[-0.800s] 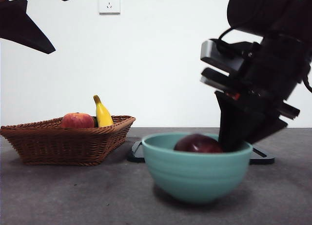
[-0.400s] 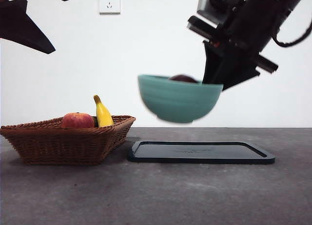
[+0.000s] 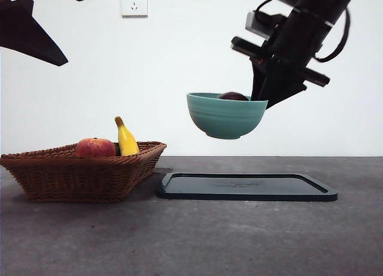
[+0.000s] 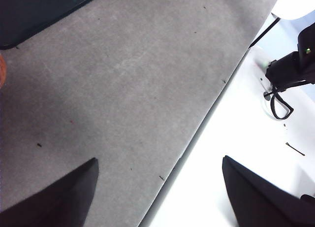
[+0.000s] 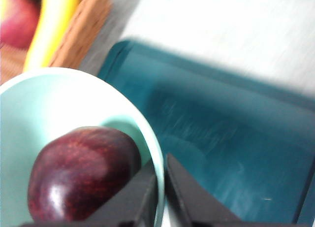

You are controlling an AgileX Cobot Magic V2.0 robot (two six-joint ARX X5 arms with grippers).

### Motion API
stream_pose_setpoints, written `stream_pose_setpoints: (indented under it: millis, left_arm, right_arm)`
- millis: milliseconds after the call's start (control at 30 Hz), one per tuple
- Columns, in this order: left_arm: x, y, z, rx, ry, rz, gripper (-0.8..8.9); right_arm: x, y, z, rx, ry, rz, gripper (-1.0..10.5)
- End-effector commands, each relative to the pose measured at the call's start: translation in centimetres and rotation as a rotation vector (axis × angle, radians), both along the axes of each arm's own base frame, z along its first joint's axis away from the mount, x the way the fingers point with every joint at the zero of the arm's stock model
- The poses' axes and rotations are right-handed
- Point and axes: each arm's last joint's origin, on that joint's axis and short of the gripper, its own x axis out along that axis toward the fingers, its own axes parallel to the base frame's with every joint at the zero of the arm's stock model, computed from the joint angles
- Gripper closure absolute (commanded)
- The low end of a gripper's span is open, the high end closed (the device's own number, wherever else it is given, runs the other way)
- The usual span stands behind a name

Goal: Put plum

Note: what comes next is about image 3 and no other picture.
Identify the red yellow apple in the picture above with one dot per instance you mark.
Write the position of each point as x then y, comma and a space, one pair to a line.
94, 148

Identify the dark green rectangular tray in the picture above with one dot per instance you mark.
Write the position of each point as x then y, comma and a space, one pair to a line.
239, 195

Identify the dark red plum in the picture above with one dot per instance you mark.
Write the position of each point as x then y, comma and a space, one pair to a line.
233, 96

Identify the yellow banana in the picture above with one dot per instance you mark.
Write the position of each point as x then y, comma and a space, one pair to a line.
127, 141

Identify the teal ceramic bowl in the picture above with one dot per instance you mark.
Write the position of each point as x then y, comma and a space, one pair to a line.
227, 117

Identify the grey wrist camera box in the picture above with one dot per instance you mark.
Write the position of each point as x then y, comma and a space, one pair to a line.
260, 23

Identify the white wall socket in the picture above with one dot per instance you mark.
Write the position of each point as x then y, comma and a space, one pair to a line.
134, 3

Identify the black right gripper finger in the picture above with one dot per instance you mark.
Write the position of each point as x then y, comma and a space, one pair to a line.
284, 89
256, 84

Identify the brown wicker basket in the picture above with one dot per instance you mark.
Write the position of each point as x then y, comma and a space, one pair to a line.
74, 180

